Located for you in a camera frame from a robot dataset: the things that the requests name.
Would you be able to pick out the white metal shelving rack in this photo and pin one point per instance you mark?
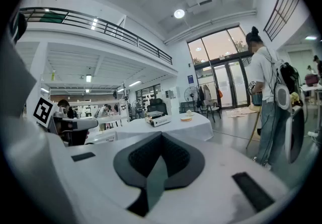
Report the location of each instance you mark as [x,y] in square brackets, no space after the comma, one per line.
[108,103]

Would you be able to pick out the ceiling air conditioner unit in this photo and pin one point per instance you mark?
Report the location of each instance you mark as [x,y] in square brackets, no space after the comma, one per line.
[201,1]

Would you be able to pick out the flattened cardboard sheets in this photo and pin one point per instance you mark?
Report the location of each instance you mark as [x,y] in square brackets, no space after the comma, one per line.
[239,112]

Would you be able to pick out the white storage cabinets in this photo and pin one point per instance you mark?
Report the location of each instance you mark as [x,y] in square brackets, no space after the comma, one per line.
[172,101]

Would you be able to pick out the black pedestal fan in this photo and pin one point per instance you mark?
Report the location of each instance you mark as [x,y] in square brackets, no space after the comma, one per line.
[191,94]

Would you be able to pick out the fluorescent tube light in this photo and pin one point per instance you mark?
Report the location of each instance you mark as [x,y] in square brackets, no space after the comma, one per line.
[135,83]

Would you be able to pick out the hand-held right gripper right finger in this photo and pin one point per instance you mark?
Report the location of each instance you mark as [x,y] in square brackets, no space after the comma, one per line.
[213,180]

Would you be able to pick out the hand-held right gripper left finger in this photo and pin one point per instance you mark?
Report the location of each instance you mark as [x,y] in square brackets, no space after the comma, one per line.
[100,180]

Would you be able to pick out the black mesh office chair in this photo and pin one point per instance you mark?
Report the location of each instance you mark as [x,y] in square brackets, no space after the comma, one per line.
[157,106]

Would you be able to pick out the white portable gas stove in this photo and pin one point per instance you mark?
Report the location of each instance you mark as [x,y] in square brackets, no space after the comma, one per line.
[161,121]

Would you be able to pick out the black mezzanine railing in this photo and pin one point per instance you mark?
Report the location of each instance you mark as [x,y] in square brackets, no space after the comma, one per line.
[113,30]

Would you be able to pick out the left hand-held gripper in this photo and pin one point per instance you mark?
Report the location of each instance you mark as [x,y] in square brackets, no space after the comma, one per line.
[43,112]

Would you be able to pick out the round ceiling light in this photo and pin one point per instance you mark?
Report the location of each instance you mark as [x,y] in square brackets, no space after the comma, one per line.
[179,13]

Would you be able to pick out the orange hanging bag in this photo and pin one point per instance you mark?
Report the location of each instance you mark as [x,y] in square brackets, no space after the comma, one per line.
[220,93]

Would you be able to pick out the black frame chair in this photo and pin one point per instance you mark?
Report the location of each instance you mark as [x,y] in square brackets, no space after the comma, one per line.
[211,111]

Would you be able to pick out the blue wall poster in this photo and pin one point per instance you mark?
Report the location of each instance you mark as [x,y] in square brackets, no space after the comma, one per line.
[190,79]

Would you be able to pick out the white power strip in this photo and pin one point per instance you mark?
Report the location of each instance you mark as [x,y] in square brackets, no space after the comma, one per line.
[313,133]

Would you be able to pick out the black stair railing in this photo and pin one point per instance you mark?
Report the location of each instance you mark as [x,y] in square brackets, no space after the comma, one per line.
[281,9]

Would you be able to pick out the white bread slice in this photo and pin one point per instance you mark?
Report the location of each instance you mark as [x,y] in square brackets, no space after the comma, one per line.
[186,117]

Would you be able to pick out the purple bag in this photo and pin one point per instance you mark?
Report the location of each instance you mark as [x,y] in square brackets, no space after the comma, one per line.
[312,80]

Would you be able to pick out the round white table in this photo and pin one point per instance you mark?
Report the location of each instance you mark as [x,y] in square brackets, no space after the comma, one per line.
[191,130]

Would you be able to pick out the white and black backpack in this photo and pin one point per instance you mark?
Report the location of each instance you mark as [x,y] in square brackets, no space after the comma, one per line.
[286,84]

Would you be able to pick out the glass entrance doors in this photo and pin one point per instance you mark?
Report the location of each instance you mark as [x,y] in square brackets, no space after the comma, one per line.
[224,77]

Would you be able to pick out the layered cake slice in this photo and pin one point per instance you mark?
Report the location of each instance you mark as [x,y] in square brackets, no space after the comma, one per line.
[189,111]

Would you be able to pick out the coat rack with clothes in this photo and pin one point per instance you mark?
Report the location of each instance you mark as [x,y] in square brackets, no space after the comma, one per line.
[204,94]

